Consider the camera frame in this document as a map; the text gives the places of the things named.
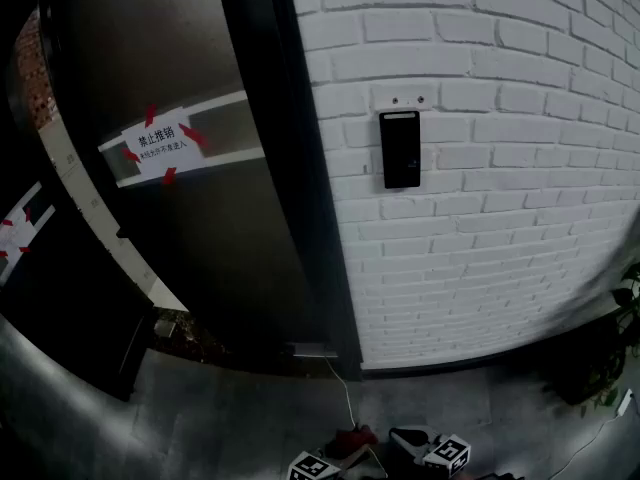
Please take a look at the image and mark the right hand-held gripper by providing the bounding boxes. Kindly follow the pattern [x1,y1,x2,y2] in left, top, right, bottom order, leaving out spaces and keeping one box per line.
[388,424,473,480]

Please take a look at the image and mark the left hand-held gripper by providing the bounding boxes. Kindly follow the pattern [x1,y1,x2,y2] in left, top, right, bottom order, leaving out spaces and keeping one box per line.
[286,447,374,480]

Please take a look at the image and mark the red cloth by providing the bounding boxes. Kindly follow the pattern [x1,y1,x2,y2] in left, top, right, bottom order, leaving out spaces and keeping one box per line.
[324,423,379,462]

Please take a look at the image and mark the black keypad device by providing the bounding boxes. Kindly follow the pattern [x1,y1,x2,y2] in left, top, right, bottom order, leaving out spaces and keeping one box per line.
[378,109,423,191]

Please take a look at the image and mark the metal floor door hinge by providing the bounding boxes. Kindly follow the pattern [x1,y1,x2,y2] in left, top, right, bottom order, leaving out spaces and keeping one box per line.
[285,341,340,359]

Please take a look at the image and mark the green potted plant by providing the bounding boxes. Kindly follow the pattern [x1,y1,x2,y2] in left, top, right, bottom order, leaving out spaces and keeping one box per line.
[547,262,640,409]

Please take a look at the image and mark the glass door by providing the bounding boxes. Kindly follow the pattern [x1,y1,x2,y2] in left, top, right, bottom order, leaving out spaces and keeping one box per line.
[47,0,335,357]

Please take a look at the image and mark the dark open door leaf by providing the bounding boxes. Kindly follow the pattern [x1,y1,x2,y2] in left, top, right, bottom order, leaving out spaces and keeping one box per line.
[0,177,157,403]

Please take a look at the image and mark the white mounting plate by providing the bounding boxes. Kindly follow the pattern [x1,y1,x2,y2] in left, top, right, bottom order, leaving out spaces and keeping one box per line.
[370,83,435,113]

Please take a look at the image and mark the white paper sign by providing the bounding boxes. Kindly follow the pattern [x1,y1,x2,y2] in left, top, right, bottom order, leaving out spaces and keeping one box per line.
[121,107,203,180]

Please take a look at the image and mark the small taped paper notice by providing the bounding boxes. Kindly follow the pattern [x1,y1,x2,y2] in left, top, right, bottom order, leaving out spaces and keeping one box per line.
[0,206,36,265]

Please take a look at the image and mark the thin white adapter cable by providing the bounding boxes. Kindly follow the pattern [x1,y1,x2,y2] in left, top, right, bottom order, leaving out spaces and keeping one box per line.
[547,411,625,480]

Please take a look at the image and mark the black door frame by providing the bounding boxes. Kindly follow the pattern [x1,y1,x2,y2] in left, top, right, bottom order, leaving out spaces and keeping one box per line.
[214,0,364,382]

